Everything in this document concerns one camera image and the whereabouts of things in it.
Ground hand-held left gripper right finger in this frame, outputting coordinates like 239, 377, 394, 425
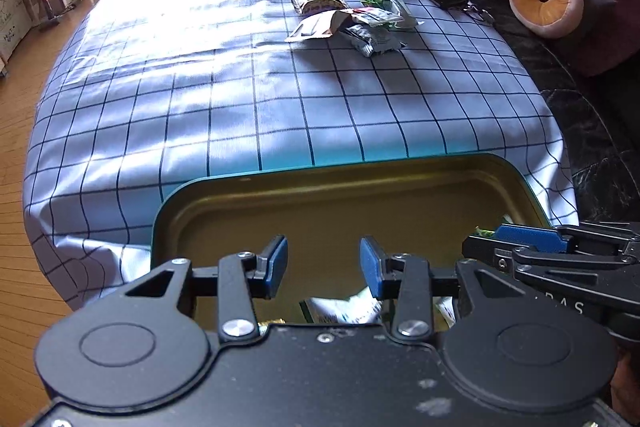
359, 235, 531, 342

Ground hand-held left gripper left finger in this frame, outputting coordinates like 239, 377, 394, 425
122, 234, 290, 342

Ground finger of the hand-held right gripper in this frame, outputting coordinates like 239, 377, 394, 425
494, 221, 640, 256
462, 234, 640, 276

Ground large silver green packet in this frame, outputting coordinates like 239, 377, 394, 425
299, 288, 384, 326

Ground gold metal tin tray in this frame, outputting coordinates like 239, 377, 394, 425
150, 153, 554, 329

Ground white green patterned packet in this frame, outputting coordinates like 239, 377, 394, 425
371, 0, 419, 30

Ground brown yellow snack packet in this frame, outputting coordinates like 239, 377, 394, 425
289, 0, 347, 16

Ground black leather sofa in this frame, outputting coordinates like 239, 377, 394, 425
250, 0, 640, 230

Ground white checked tablecloth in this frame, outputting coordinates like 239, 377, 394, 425
22, 0, 582, 314

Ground metal keyring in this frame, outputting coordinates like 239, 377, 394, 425
462, 4, 496, 26

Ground purple patterned cushion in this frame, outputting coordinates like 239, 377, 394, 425
549, 0, 640, 78

